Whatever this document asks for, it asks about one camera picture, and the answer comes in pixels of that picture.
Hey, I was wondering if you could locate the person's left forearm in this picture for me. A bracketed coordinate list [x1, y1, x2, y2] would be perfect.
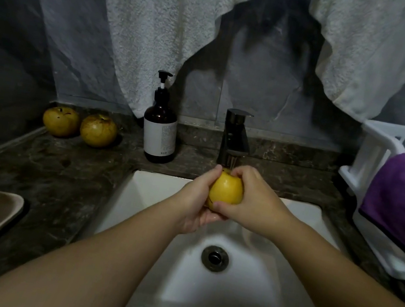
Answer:
[0, 172, 188, 307]

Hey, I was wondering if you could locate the person's right hand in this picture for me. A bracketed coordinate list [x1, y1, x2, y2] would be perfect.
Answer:
[203, 159, 306, 245]

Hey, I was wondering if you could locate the white hanging towel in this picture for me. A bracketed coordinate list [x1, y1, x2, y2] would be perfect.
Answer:
[61, 0, 405, 165]

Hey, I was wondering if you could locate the purple cloth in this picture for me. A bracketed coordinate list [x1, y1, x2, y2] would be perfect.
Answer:
[353, 147, 405, 254]

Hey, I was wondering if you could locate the person's left hand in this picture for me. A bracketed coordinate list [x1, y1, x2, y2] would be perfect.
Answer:
[164, 157, 235, 242]

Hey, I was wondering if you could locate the dark soap pump bottle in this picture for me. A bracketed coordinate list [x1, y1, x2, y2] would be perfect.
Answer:
[136, 69, 190, 166]

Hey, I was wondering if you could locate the white plastic basket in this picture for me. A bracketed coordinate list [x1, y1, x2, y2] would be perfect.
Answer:
[322, 115, 405, 282]

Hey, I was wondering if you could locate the white sink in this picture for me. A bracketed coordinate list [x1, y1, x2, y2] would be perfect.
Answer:
[78, 164, 369, 307]

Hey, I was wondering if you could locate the black faucet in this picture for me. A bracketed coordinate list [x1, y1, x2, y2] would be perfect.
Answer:
[216, 107, 258, 172]

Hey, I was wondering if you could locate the group of yellow apples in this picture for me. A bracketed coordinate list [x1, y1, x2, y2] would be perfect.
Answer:
[39, 102, 122, 152]

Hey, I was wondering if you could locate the metal sink drain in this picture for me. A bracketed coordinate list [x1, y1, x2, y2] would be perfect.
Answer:
[198, 243, 233, 275]

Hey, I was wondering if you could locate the spotted yellow apple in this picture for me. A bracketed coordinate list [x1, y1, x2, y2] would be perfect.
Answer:
[205, 167, 248, 215]

